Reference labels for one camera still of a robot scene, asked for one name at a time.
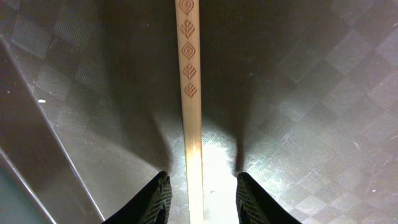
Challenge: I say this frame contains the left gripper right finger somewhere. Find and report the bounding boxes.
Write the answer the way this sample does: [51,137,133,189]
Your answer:
[236,172,300,224]

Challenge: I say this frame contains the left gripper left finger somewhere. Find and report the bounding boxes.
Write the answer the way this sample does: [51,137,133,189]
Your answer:
[103,171,172,224]

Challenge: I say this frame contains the wooden chopstick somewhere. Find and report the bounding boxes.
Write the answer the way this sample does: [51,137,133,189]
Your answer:
[175,0,204,224]

